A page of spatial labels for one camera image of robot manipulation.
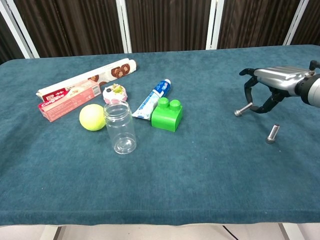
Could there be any blue and white toothpaste tube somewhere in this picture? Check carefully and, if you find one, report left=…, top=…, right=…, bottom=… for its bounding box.
left=131, top=78, right=173, bottom=122

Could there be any yellow ball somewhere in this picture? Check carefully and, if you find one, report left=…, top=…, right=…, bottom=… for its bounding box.
left=79, top=103, right=107, bottom=132

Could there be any teal table cloth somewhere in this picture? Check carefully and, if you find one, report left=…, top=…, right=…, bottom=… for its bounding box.
left=0, top=44, right=320, bottom=227

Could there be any long white baking paper box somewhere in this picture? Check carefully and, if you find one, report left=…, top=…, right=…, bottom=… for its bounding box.
left=36, top=58, right=139, bottom=99

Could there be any red Colgate toothpaste box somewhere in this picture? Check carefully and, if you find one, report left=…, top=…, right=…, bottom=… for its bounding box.
left=37, top=79, right=101, bottom=123

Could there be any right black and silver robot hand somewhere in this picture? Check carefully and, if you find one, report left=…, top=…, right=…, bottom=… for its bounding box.
left=238, top=65, right=309, bottom=115

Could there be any metal bolt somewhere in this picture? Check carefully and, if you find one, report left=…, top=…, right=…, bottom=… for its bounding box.
left=265, top=124, right=281, bottom=145
left=234, top=102, right=254, bottom=118

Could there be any dark brown screen panel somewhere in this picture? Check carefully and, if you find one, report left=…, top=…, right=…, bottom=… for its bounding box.
left=4, top=0, right=133, bottom=59
left=0, top=0, right=40, bottom=65
left=116, top=0, right=225, bottom=54
left=206, top=0, right=310, bottom=51
left=283, top=0, right=320, bottom=47

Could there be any green toy building block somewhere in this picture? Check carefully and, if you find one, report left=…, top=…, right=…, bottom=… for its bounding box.
left=150, top=97, right=184, bottom=133

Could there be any small pink toy cake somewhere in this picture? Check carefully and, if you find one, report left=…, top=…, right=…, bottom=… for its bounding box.
left=102, top=83, right=129, bottom=105

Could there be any clear plastic jar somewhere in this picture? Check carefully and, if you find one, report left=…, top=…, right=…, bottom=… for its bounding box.
left=103, top=99, right=138, bottom=156

